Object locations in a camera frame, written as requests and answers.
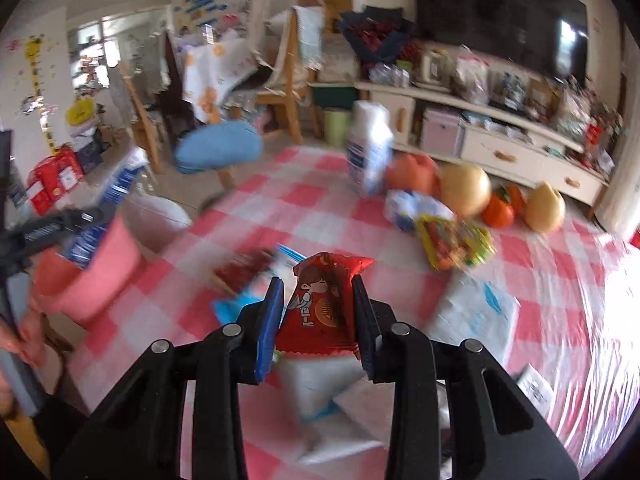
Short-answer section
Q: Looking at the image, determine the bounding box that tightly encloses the pink checked tablecloth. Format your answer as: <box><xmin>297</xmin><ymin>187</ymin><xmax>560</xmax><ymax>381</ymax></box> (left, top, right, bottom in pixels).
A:
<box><xmin>65</xmin><ymin>145</ymin><xmax>640</xmax><ymax>480</ymax></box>

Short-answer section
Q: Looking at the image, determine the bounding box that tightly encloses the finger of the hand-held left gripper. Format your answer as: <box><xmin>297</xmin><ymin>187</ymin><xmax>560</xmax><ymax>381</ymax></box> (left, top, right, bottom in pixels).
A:
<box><xmin>0</xmin><ymin>206</ymin><xmax>109</xmax><ymax>281</ymax></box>

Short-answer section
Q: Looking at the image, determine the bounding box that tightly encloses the cream television cabinet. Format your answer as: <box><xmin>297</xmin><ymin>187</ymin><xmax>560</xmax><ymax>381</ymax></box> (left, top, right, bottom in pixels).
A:
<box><xmin>307</xmin><ymin>80</ymin><xmax>608</xmax><ymax>208</ymax></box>

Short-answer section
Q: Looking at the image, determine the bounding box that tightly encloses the light wooden chair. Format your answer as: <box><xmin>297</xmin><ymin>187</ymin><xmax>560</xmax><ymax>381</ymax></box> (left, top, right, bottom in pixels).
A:
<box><xmin>120</xmin><ymin>60</ymin><xmax>166</xmax><ymax>173</ymax></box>

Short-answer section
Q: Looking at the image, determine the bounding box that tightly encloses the stack of red boxes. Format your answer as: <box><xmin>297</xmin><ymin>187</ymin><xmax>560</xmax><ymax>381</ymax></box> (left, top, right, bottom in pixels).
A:
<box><xmin>27</xmin><ymin>146</ymin><xmax>84</xmax><ymax>216</ymax></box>

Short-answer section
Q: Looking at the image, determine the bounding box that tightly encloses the pink storage box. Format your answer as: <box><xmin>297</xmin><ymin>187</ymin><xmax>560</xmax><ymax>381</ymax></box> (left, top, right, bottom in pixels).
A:
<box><xmin>420</xmin><ymin>107</ymin><xmax>463</xmax><ymax>158</ymax></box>

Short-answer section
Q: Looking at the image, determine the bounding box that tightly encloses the white printed paper scrap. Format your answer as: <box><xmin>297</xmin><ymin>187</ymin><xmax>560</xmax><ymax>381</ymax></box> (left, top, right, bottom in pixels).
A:
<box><xmin>517</xmin><ymin>365</ymin><xmax>553</xmax><ymax>411</ymax></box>

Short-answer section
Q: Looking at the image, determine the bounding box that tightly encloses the red cartoon snack wrapper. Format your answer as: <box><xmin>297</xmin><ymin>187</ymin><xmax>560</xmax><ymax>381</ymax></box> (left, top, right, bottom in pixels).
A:
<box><xmin>274</xmin><ymin>252</ymin><xmax>377</xmax><ymax>358</ymax></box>

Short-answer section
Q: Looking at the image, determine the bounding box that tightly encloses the small yellow pear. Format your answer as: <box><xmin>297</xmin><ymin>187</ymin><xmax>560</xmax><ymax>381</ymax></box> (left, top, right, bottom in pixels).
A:
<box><xmin>524</xmin><ymin>182</ymin><xmax>567</xmax><ymax>233</ymax></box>

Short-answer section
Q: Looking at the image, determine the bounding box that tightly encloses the green cartoon-print foil packet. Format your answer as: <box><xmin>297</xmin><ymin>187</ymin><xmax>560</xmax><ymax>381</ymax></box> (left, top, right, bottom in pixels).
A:
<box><xmin>211</xmin><ymin>242</ymin><xmax>306</xmax><ymax>333</ymax></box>

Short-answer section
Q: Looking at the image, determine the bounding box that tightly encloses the clear plastic bag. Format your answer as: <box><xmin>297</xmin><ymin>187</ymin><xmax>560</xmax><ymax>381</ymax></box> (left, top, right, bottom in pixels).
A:
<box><xmin>452</xmin><ymin>47</ymin><xmax>491</xmax><ymax>106</ymax></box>

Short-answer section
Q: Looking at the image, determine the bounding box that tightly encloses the large yellow pear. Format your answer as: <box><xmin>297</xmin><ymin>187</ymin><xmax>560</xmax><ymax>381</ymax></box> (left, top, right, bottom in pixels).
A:
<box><xmin>439</xmin><ymin>164</ymin><xmax>493</xmax><ymax>218</ymax></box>

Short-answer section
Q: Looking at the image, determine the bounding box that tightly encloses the light blue white packet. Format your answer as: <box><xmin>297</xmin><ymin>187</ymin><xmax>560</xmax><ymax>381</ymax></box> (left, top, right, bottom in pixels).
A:
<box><xmin>384</xmin><ymin>189</ymin><xmax>458</xmax><ymax>233</ymax></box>

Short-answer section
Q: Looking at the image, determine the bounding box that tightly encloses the yellow and red snack packet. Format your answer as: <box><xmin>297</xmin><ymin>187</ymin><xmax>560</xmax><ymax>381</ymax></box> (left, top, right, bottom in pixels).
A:
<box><xmin>416</xmin><ymin>214</ymin><xmax>497</xmax><ymax>272</ymax></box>

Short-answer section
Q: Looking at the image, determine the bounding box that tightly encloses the yellow plastic bag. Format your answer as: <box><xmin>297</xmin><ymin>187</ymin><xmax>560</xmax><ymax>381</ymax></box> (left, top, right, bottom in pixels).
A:
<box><xmin>65</xmin><ymin>97</ymin><xmax>97</xmax><ymax>126</ymax></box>

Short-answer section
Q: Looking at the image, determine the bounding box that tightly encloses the white plastic bottle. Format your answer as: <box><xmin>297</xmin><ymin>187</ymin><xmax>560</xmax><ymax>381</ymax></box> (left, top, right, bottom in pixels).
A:
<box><xmin>346</xmin><ymin>101</ymin><xmax>396</xmax><ymax>198</ymax></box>

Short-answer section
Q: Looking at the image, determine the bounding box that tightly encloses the dark red foil wrapper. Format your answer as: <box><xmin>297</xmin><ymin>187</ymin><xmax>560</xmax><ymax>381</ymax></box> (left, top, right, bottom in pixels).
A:
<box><xmin>212</xmin><ymin>250</ymin><xmax>276</xmax><ymax>296</ymax></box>

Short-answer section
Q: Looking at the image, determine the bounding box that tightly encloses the dark blue flower bouquet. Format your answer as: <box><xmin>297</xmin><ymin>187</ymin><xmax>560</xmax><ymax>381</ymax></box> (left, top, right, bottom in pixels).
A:
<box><xmin>337</xmin><ymin>6</ymin><xmax>416</xmax><ymax>68</ymax></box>

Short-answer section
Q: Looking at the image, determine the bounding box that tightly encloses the red apple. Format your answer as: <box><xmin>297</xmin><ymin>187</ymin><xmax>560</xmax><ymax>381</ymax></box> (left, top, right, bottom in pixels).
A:
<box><xmin>385</xmin><ymin>154</ymin><xmax>443</xmax><ymax>196</ymax></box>

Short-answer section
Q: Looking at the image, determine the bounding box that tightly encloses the white soft tissue pack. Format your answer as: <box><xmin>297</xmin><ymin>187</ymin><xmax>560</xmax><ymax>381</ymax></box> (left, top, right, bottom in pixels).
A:
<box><xmin>430</xmin><ymin>272</ymin><xmax>522</xmax><ymax>361</ymax></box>

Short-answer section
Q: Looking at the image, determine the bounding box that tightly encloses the orange-print white cloth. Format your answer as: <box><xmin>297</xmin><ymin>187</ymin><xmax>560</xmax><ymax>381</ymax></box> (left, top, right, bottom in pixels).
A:
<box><xmin>181</xmin><ymin>35</ymin><xmax>256</xmax><ymax>126</ymax></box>

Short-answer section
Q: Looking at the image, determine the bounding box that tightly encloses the white plastic bin liner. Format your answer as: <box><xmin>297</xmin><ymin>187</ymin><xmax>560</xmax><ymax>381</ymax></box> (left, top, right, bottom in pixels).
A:
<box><xmin>122</xmin><ymin>195</ymin><xmax>193</xmax><ymax>256</ymax></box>

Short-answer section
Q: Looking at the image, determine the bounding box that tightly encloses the pale green waste bin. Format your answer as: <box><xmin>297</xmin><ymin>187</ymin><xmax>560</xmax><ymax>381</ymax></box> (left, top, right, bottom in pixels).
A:
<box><xmin>322</xmin><ymin>107</ymin><xmax>353</xmax><ymax>148</ymax></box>

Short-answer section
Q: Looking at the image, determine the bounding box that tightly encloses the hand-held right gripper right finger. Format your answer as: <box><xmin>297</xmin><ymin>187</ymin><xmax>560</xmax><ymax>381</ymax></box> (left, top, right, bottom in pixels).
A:
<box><xmin>350</xmin><ymin>276</ymin><xmax>581</xmax><ymax>480</ymax></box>

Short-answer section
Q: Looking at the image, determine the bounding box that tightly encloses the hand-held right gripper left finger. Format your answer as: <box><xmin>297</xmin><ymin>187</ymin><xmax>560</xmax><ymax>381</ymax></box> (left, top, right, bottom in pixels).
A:
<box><xmin>50</xmin><ymin>276</ymin><xmax>286</xmax><ymax>480</ymax></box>

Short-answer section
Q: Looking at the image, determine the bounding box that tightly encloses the giraffe height wall sticker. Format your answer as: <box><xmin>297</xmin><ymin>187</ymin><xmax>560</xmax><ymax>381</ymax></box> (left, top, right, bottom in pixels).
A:
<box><xmin>22</xmin><ymin>35</ymin><xmax>58</xmax><ymax>156</ymax></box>

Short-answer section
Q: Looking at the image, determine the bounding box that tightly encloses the wooden chair with cloths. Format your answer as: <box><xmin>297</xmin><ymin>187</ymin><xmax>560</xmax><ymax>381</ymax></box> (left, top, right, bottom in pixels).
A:
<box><xmin>250</xmin><ymin>0</ymin><xmax>326</xmax><ymax>143</ymax></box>

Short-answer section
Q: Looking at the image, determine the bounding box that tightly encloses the person's left hand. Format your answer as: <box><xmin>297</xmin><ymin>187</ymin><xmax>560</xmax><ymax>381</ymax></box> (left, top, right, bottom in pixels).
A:
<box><xmin>0</xmin><ymin>310</ymin><xmax>48</xmax><ymax>416</ymax></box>

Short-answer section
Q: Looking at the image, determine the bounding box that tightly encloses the orange tangerine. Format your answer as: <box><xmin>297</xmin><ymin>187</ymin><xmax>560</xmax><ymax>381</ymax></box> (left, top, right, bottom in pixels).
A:
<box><xmin>481</xmin><ymin>192</ymin><xmax>517</xmax><ymax>229</ymax></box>
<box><xmin>502</xmin><ymin>183</ymin><xmax>528</xmax><ymax>218</ymax></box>

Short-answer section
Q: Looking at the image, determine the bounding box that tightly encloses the pink plastic bin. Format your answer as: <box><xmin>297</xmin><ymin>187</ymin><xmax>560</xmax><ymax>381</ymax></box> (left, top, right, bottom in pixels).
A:
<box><xmin>27</xmin><ymin>212</ymin><xmax>146</xmax><ymax>331</ymax></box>

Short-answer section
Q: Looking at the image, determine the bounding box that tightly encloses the blue cushioned stool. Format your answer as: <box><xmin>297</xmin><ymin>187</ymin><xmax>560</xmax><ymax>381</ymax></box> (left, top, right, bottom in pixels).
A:
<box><xmin>175</xmin><ymin>121</ymin><xmax>265</xmax><ymax>176</ymax></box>

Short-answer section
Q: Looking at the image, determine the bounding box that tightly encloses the blue and white carton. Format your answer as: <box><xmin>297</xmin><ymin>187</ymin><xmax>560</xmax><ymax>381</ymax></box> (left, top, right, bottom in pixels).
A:
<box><xmin>65</xmin><ymin>150</ymin><xmax>151</xmax><ymax>267</ymax></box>

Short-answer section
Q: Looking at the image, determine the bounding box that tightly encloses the dark wooden chair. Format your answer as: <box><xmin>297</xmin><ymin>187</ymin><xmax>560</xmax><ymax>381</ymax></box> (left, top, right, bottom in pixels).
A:
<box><xmin>152</xmin><ymin>30</ymin><xmax>201</xmax><ymax>136</ymax></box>

